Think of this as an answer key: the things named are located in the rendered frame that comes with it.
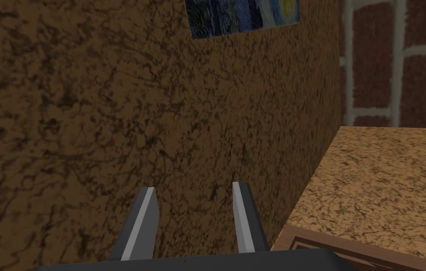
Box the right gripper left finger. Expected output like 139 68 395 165
108 186 160 262

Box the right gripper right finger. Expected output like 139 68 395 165
232 181 270 254

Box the brown wooden cupboard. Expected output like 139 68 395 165
270 225 426 271

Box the blue swirly night-sky painting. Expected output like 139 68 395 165
184 0 300 40

